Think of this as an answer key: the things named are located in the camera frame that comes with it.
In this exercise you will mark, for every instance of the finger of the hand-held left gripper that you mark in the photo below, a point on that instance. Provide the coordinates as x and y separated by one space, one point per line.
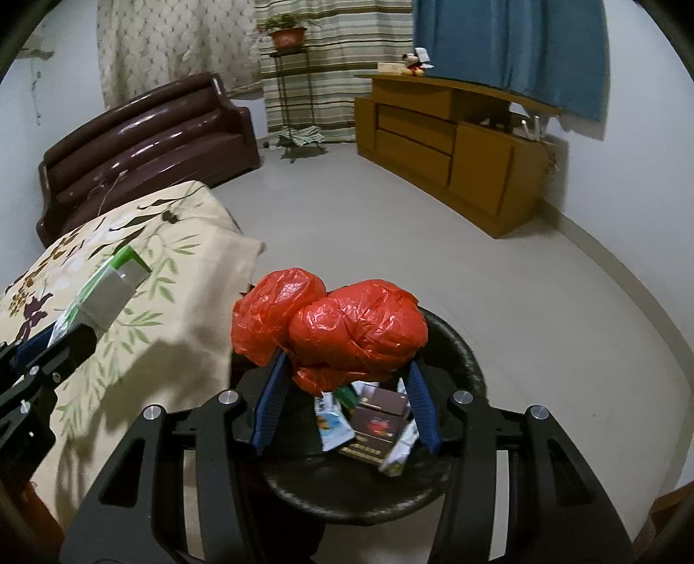
68 352
30 350

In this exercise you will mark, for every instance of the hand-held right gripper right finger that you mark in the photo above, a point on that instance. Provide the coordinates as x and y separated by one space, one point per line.
423 406

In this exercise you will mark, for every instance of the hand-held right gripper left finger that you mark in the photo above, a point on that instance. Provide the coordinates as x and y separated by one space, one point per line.
268 412

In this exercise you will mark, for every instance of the black cigarette box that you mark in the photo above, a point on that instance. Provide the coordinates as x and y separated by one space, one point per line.
374 423

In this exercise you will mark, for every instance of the green white sachet packet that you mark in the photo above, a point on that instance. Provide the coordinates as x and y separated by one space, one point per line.
111 293

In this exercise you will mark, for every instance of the green battery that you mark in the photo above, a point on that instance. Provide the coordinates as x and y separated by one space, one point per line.
347 397

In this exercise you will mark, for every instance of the red plastic bag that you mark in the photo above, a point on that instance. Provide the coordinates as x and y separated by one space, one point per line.
352 331

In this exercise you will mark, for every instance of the black lined trash bin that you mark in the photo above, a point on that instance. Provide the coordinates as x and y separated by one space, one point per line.
347 496

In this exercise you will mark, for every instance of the white green sachet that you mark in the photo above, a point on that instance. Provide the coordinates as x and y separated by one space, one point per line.
401 450

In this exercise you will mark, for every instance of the floral beige blanket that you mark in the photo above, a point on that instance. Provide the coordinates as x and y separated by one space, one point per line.
190 303

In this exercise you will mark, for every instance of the brown leather sofa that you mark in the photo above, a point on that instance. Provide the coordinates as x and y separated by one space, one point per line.
146 146

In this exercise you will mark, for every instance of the wooden cabinet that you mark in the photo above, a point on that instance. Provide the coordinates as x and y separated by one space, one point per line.
477 179

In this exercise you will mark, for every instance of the checked cloth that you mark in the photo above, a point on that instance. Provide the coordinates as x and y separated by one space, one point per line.
303 135

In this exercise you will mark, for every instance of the white router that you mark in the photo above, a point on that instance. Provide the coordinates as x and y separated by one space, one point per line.
534 128

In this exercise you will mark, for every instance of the white air conditioner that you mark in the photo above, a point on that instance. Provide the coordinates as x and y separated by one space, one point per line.
35 49

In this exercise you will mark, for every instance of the beige diamond pattern curtain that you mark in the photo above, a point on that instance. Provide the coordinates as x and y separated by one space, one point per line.
173 49

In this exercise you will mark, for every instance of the striped curtain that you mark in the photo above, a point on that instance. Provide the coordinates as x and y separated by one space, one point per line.
347 92

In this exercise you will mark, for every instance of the tissue box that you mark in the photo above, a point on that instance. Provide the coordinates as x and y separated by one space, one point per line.
391 66

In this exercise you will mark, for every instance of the mouse plush toy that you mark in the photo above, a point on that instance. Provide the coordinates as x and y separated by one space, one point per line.
415 64

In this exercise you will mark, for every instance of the small white box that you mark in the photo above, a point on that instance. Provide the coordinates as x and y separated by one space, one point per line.
424 55

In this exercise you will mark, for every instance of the black metal plant stand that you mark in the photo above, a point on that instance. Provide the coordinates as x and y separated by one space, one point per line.
287 51

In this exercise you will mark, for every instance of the blue curtain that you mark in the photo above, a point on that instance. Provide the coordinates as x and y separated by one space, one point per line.
488 43

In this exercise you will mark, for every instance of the potted plant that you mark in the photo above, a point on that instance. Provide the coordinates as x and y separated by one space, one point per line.
287 37

